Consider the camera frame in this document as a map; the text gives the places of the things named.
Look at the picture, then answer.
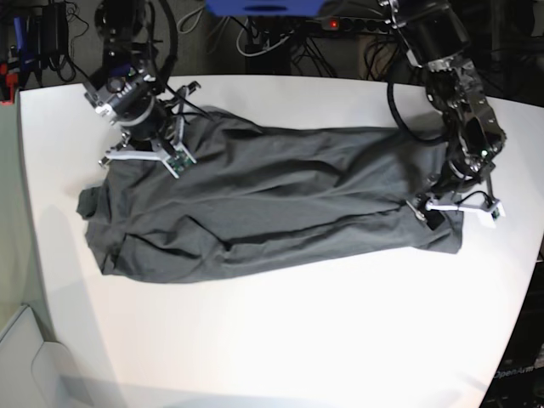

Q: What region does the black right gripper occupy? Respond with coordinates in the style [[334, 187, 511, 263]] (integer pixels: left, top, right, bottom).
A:
[[98, 81, 195, 166]]

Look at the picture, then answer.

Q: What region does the black power strip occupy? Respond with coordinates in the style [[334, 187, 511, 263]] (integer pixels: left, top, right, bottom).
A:
[[320, 17, 394, 36]]

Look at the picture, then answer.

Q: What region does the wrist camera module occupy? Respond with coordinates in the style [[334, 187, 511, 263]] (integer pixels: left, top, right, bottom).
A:
[[164, 150, 197, 179], [490, 203, 506, 229]]

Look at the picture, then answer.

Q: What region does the blue plastic box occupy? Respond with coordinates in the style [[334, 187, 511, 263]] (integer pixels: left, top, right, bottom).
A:
[[206, 0, 325, 16]]

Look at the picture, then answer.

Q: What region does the dark grey t-shirt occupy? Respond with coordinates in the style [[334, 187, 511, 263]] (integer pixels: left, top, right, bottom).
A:
[[76, 110, 463, 284]]

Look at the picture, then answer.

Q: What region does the red black clamp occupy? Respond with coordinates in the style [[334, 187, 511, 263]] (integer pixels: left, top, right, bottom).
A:
[[1, 61, 19, 105]]

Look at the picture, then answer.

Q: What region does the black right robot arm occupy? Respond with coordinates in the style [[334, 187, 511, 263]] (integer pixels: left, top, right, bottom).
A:
[[84, 1, 205, 178]]

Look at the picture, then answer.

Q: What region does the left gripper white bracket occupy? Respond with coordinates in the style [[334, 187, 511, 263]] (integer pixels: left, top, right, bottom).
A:
[[405, 167, 503, 231]]

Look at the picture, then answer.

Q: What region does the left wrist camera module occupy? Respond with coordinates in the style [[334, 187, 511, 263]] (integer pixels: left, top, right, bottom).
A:
[[490, 203, 506, 229]]

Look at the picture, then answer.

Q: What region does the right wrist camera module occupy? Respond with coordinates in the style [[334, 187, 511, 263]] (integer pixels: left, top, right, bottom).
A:
[[164, 150, 197, 179]]

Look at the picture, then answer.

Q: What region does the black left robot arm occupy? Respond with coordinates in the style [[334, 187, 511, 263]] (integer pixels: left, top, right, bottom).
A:
[[379, 1, 507, 230]]

